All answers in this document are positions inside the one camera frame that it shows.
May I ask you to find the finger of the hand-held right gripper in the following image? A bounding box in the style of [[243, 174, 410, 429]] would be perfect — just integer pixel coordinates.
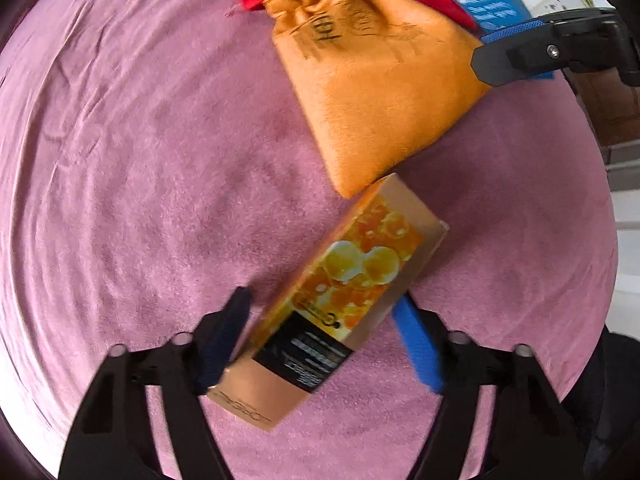
[[471, 7, 629, 89]]

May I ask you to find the bed with pink sheet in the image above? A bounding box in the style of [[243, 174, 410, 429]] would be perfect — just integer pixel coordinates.
[[0, 0, 621, 480]]

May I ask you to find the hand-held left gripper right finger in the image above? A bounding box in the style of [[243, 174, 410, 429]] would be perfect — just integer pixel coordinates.
[[391, 296, 586, 480]]

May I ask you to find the orange drawstring pouch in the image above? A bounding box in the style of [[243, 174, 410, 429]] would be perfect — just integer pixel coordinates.
[[262, 0, 493, 198]]

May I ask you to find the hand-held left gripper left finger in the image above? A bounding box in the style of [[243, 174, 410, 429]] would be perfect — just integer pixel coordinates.
[[59, 286, 253, 480]]

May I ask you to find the gold cosmetic box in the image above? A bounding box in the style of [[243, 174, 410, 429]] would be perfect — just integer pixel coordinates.
[[206, 172, 449, 432]]

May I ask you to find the person's dark clothing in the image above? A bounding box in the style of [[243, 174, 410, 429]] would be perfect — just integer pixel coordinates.
[[560, 325, 640, 480]]

